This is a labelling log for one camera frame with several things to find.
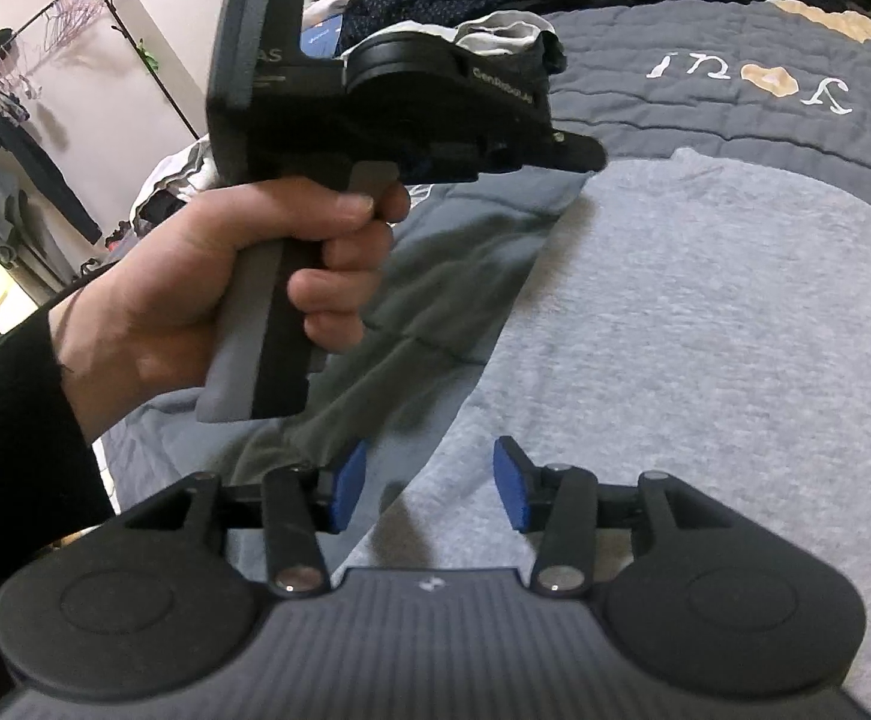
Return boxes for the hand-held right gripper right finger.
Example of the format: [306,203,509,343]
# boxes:
[491,433,746,596]

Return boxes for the person's left forearm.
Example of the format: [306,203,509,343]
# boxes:
[0,304,118,691]

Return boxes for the person's left hand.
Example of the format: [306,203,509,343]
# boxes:
[49,178,413,445]

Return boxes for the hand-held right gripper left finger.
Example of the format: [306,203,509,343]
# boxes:
[116,437,371,599]

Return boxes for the white wardrobe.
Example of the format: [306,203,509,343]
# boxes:
[98,0,332,137]

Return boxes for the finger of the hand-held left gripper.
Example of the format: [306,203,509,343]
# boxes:
[495,130,608,173]

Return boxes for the grey patterned quilt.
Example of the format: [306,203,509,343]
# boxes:
[101,4,871,496]

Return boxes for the grey t-shirt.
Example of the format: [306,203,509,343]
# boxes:
[203,146,871,646]

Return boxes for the hanging dark garments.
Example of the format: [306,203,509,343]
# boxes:
[0,90,104,265]

